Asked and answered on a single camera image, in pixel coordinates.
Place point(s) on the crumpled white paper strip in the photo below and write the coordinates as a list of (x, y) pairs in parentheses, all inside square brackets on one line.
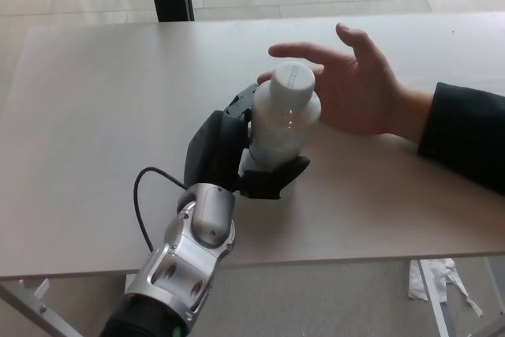
[(416, 287)]

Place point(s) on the grey table frame with bracket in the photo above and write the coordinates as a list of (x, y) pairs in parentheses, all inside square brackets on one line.
[(23, 309)]

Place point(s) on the clear plastic bottle white cap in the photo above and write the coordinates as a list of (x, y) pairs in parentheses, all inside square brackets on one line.
[(276, 132)]

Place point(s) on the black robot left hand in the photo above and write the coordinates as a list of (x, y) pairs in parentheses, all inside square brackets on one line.
[(213, 147)]

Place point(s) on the person's forearm dark sleeve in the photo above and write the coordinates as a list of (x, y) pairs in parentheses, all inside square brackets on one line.
[(465, 135)]

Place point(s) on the white table leg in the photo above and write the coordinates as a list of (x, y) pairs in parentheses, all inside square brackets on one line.
[(433, 301), (130, 281)]

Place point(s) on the grey table brace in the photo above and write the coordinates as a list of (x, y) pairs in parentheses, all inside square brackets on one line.
[(494, 275)]

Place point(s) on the person's bare hand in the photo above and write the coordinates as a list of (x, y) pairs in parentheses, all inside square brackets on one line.
[(355, 96)]

